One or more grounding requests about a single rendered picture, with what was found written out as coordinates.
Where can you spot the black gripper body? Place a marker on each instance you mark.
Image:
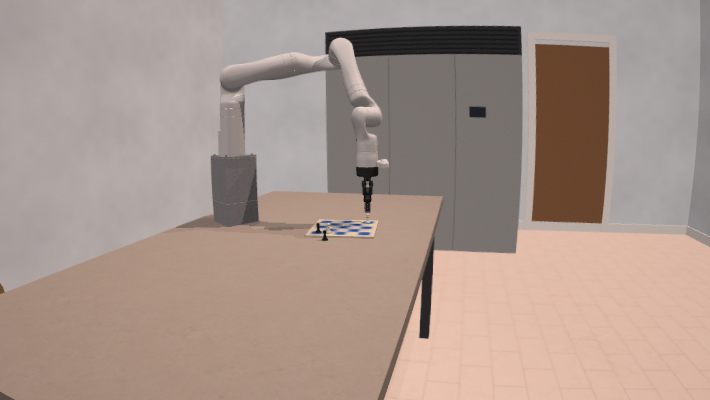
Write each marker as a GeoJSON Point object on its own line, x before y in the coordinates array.
{"type": "Point", "coordinates": [367, 173]}

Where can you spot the blue and cream checkered board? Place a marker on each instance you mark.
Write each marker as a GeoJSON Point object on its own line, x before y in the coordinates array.
{"type": "Point", "coordinates": [345, 229]}

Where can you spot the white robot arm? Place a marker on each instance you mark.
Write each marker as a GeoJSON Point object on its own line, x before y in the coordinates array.
{"type": "Point", "coordinates": [231, 136]}

